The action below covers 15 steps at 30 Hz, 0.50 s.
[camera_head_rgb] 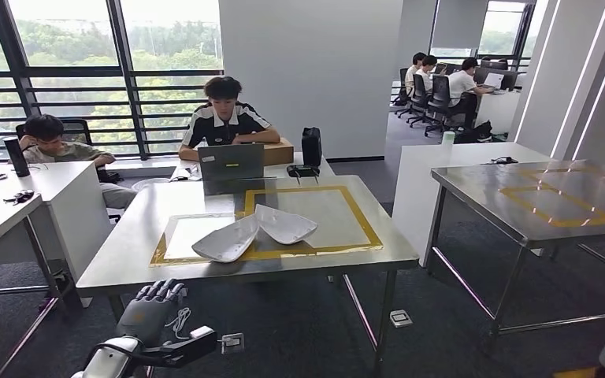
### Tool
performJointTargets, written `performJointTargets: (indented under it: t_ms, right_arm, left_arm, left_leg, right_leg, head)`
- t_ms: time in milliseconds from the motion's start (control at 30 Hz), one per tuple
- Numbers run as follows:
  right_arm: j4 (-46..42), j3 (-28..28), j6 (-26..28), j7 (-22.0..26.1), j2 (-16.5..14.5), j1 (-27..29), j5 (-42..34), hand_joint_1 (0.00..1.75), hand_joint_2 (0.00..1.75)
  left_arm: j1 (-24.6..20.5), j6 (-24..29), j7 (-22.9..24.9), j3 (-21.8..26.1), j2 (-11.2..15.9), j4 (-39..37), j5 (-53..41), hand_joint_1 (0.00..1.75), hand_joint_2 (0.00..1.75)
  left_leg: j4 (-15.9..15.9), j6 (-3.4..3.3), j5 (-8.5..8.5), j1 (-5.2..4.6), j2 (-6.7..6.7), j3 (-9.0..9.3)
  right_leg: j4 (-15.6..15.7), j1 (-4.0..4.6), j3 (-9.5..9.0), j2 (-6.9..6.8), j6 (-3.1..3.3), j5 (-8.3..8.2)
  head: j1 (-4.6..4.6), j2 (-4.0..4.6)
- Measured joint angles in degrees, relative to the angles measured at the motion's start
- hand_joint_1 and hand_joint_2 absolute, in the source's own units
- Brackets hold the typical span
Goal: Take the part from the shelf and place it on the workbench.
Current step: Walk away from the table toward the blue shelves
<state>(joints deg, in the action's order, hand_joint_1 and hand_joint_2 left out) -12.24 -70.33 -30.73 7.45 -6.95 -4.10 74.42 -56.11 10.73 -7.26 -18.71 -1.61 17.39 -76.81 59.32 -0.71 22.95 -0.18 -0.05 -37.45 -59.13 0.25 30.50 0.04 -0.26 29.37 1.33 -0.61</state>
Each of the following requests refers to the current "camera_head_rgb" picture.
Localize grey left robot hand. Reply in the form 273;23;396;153
115;278;187;349

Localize white curved plastic part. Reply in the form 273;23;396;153
254;203;320;246
191;213;261;264

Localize steel workbench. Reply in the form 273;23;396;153
75;174;421;378

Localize steel floor socket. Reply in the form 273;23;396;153
389;309;414;329
220;332;246;356

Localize white round plate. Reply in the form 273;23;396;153
131;177;172;192

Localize black bag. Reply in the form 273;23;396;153
96;166;124;184

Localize black key bundle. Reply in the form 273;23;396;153
2;189;35;206

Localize white table steel legs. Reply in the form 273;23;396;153
0;191;71;378

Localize grey laptop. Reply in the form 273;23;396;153
197;143;266;183

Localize person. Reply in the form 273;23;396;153
416;54;440;98
404;51;428;95
178;76;281;163
447;57;496;131
16;113;139;211

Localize black office chair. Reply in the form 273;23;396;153
391;67;413;118
406;72;433;129
424;74;458;139
15;118;94;147

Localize black thermos flask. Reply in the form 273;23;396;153
2;136;32;179

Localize cardboard box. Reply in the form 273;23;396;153
262;137;295;167

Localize black controller device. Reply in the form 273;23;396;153
287;164;321;187

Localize white desk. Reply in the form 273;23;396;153
474;89;523;135
169;151;336;183

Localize black upright case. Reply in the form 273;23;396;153
301;126;323;168

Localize black window railing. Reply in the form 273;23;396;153
0;0;225;163

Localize black backpack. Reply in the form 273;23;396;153
454;120;494;145

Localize yellow tape marking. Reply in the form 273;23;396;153
498;166;605;229

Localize grey roller blind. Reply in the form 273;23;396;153
430;0;490;51

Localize white cable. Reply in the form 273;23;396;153
165;306;193;341

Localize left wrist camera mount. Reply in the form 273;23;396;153
139;325;220;369

